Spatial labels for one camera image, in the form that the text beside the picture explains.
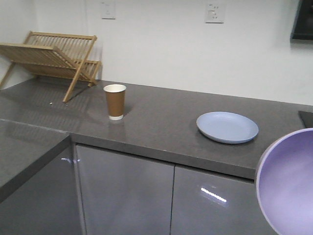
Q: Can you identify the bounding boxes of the white wall socket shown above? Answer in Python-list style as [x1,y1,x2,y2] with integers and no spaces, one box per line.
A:
[204,2,226,24]

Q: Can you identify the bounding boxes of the brown paper cup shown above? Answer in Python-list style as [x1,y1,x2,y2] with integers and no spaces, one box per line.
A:
[103,84,126,120]

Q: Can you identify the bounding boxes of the grey cabinet door middle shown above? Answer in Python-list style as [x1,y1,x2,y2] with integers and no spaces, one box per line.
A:
[76,144,174,235]

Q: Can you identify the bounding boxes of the purple plastic bowl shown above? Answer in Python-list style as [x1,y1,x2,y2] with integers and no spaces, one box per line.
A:
[255,128,313,235]

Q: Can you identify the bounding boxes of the white wall switch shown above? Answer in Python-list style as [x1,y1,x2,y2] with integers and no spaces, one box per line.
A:
[101,0,115,20]

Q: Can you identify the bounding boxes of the black range hood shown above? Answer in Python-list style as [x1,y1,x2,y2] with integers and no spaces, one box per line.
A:
[291,0,313,40]

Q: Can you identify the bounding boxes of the wooden dish rack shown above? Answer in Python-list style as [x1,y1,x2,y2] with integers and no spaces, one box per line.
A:
[0,31,101,103]

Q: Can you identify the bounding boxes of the grey cabinet door right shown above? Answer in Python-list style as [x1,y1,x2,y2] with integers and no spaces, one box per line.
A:
[171,166,275,235]

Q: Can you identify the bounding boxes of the black gas stove top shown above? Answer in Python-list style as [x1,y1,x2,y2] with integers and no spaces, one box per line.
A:
[298,111,313,128]

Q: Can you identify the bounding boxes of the grey cabinet door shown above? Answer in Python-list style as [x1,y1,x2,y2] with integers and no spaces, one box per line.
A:
[0,141,83,235]
[76,144,174,235]
[171,166,275,235]

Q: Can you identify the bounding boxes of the light blue plate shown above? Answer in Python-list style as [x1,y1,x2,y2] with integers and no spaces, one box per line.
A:
[196,112,259,144]

